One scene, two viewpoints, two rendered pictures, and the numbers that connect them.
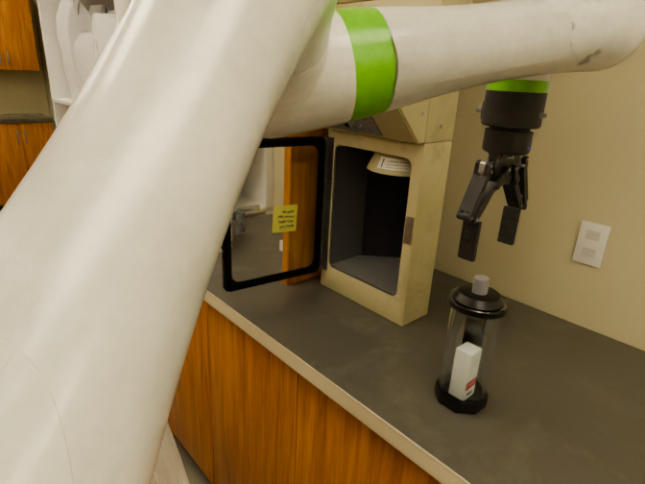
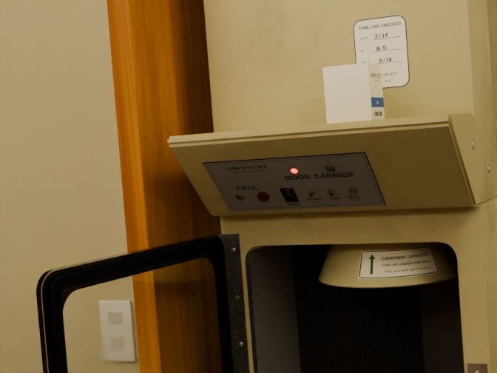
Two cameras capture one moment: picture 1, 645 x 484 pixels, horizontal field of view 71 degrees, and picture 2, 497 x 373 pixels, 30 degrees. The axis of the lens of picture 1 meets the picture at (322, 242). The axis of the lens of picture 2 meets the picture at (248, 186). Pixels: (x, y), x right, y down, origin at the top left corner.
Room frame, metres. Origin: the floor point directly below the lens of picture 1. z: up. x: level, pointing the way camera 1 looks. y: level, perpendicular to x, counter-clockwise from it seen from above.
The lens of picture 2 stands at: (0.20, 0.39, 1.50)
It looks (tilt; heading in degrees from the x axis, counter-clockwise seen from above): 3 degrees down; 338
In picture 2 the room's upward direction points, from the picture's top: 4 degrees counter-clockwise
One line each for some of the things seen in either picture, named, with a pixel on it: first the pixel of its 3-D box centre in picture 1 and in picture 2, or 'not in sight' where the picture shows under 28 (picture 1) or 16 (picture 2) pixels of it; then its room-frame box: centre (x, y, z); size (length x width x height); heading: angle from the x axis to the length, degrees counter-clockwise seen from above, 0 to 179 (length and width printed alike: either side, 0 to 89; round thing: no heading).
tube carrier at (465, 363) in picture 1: (468, 348); not in sight; (0.77, -0.30, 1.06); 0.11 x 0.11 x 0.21
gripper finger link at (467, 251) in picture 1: (469, 239); not in sight; (0.72, -0.25, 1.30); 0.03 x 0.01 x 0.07; 43
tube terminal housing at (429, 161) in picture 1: (399, 164); (379, 266); (1.24, -0.20, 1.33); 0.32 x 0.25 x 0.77; 43
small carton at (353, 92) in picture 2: not in sight; (353, 94); (1.08, -0.10, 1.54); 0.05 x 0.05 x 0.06; 45
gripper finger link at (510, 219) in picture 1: (509, 225); not in sight; (0.81, -0.35, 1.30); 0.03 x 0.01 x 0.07; 43
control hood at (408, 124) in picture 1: (357, 114); (321, 170); (1.11, -0.07, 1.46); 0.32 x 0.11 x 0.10; 43
